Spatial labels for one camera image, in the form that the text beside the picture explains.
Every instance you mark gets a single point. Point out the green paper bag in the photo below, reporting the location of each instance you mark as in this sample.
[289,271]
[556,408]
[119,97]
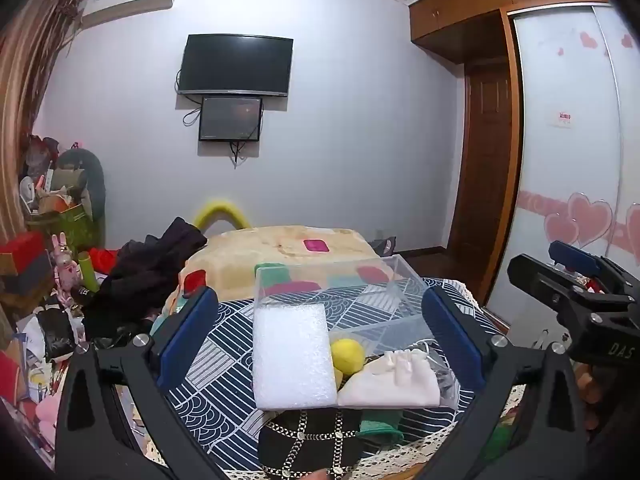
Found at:
[70,222]

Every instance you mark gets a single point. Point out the person's right hand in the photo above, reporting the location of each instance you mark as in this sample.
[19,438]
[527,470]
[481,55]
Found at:
[590,395]

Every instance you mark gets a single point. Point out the brown wooden door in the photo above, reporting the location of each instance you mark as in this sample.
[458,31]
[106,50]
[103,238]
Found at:
[485,160]

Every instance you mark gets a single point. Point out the red box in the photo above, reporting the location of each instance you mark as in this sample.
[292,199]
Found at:
[22,252]

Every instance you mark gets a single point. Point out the yellow foam arch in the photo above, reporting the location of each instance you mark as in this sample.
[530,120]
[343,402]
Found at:
[220,208]

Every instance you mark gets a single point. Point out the small black bag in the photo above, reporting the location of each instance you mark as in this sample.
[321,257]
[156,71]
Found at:
[382,246]

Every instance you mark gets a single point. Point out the white air conditioner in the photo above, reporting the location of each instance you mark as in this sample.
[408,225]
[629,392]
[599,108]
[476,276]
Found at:
[125,10]

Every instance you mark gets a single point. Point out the small paper sticker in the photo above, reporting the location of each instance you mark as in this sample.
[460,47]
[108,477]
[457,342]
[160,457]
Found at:
[564,119]

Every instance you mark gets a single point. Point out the clear plastic bag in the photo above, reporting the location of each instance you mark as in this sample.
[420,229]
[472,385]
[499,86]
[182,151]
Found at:
[445,377]

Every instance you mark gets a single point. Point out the striped brown curtain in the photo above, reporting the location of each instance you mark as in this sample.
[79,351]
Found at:
[25,90]

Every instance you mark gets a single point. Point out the wooden overhead cabinet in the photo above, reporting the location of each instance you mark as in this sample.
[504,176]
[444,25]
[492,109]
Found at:
[465,10]

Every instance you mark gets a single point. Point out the grey-green chair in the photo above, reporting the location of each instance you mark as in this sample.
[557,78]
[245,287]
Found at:
[92,180]

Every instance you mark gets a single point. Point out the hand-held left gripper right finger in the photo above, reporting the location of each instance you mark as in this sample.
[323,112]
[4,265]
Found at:
[452,337]

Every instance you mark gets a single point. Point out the white foam sheet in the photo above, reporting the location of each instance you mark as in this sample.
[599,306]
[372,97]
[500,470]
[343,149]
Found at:
[292,355]

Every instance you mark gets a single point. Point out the yellow ball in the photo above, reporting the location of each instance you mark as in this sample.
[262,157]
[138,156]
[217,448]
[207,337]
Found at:
[348,356]

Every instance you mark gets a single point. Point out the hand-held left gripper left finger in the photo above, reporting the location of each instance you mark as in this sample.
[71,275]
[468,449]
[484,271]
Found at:
[187,337]

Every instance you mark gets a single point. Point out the small wall-mounted monitor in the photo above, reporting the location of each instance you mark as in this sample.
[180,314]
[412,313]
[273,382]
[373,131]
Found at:
[230,118]

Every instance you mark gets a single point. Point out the clear plastic box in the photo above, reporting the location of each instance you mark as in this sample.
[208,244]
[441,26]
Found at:
[380,290]

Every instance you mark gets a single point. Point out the navy patterned blanket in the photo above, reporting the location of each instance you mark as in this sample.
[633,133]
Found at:
[225,360]

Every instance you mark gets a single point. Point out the beige printed blanket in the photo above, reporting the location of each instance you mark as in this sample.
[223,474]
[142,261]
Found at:
[250,250]

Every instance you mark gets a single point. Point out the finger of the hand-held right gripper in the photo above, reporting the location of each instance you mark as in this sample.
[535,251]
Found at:
[575,255]
[542,275]

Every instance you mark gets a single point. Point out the white heart-print wardrobe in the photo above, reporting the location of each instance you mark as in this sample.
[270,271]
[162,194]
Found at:
[565,170]

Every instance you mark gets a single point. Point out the green cloth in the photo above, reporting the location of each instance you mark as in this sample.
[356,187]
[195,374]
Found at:
[381,422]

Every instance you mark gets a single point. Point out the wall-mounted television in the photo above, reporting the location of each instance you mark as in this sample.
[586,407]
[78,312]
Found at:
[235,62]

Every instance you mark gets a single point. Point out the pile of black clothes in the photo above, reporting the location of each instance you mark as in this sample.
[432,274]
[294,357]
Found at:
[140,280]

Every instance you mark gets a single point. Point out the black plastic bag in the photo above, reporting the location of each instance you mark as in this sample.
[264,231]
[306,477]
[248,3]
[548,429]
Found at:
[55,330]

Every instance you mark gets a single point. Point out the pink plush rabbit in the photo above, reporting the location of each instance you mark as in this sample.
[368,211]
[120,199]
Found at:
[65,265]

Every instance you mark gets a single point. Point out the pink plush toy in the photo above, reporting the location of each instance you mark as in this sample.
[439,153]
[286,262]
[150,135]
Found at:
[46,412]

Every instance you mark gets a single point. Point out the green roll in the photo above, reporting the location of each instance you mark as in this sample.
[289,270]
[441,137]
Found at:
[87,272]

